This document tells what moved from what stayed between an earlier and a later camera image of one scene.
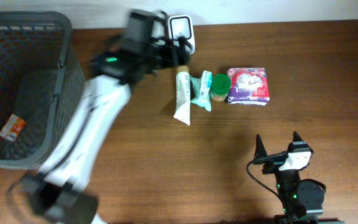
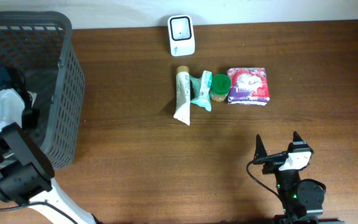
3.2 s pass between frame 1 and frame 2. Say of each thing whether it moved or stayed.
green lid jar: stayed
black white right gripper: stayed
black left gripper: moved
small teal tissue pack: stayed
